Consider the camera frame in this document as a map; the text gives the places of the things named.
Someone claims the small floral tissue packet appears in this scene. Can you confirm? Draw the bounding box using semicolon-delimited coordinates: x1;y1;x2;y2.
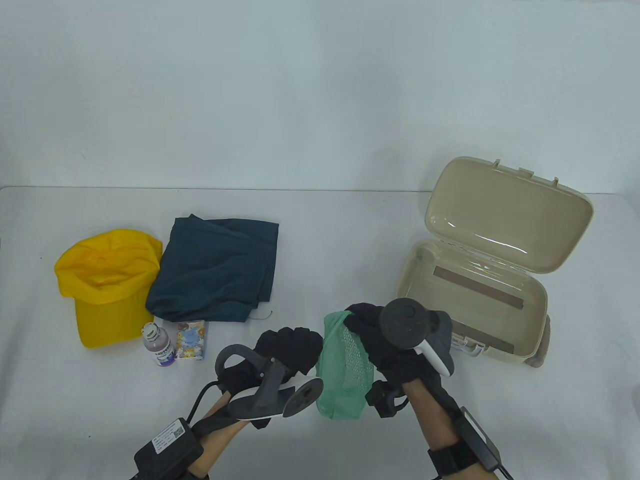
175;320;208;362

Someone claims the dark teal folded garment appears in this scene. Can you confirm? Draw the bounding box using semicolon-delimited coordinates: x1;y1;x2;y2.
145;214;280;323

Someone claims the black wrist sensor box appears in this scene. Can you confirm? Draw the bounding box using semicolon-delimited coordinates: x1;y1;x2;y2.
457;406;501;472
134;419;205;477

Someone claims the person's right forearm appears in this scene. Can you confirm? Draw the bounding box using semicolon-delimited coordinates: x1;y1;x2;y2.
402;375;482;480

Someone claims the person's left hand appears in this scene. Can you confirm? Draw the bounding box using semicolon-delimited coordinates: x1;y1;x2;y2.
220;327;325;431

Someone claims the small purple liquid bottle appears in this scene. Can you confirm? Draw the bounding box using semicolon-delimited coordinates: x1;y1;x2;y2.
143;322;177;369

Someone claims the black wrist strap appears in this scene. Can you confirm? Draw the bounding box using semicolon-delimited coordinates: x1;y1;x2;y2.
426;442;482;480

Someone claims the person's right hand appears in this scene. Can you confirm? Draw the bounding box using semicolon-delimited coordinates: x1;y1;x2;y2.
345;303;447;384

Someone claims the person's left forearm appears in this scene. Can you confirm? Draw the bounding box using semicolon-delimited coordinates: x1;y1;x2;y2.
187;395;247;480

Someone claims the beige hard-shell suitcase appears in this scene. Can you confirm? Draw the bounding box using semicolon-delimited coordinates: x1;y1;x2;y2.
395;156;595;370

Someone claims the green mesh bag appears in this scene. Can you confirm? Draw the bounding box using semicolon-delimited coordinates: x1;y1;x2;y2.
315;310;376;422

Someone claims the yellow baseball cap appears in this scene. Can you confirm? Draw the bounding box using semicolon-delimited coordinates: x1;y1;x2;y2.
54;229;164;349

